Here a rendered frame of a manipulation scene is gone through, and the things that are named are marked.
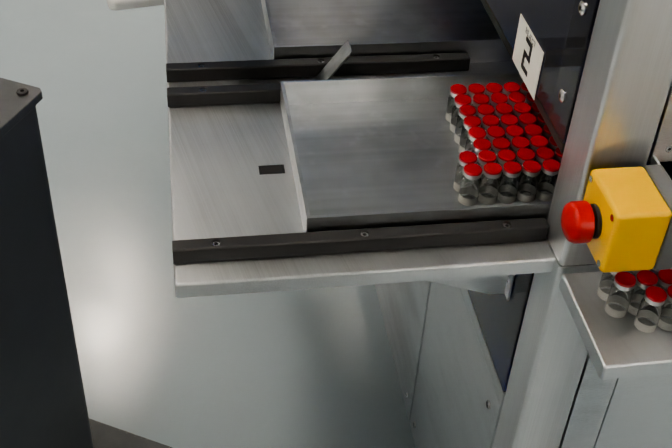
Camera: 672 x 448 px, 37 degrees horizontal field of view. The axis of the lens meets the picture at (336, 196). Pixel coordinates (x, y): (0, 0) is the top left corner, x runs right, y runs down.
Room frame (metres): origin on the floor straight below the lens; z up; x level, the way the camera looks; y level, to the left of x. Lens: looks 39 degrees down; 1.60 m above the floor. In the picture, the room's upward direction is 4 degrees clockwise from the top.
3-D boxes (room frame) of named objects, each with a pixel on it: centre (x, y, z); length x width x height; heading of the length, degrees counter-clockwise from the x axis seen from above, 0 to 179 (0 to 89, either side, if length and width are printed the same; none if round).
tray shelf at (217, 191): (1.11, -0.01, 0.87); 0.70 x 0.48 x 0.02; 11
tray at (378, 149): (0.95, -0.11, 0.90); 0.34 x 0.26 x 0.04; 101
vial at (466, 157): (0.90, -0.14, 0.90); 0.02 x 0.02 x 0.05
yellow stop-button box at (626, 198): (0.73, -0.28, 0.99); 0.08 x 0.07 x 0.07; 101
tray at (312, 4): (1.29, -0.05, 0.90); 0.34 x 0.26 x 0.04; 101
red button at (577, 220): (0.72, -0.23, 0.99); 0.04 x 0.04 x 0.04; 11
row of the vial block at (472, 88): (0.96, -0.18, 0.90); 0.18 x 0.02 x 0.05; 11
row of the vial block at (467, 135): (0.96, -0.16, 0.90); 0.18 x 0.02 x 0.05; 11
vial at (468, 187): (0.88, -0.15, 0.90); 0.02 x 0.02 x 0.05
